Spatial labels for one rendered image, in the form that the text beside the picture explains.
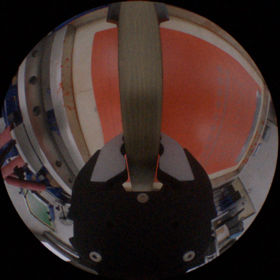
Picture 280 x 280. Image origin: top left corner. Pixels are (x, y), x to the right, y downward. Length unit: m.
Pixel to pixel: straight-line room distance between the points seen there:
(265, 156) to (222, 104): 3.58
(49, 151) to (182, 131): 0.30
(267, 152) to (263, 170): 0.57
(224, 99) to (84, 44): 0.33
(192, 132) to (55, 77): 0.31
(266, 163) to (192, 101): 3.69
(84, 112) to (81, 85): 0.06
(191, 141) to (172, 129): 0.06
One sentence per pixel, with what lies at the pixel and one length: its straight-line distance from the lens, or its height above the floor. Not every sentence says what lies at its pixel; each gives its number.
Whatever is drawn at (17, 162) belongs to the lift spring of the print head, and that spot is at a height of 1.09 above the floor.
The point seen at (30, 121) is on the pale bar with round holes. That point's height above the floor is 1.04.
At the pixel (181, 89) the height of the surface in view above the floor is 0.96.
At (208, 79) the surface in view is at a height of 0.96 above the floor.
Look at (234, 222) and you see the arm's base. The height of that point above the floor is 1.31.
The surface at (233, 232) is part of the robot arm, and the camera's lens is 1.09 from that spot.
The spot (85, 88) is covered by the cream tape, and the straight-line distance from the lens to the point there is 0.19.
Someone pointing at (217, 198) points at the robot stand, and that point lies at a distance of 0.96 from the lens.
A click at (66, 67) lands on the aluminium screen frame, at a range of 0.21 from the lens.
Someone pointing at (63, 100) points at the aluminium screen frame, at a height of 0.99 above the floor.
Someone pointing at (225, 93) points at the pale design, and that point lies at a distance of 0.26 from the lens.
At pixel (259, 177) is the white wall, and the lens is 3.94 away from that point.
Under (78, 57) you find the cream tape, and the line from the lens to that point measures 0.22.
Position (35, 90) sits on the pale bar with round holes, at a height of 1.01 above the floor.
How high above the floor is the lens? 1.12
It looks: 59 degrees down
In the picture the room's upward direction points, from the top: 178 degrees counter-clockwise
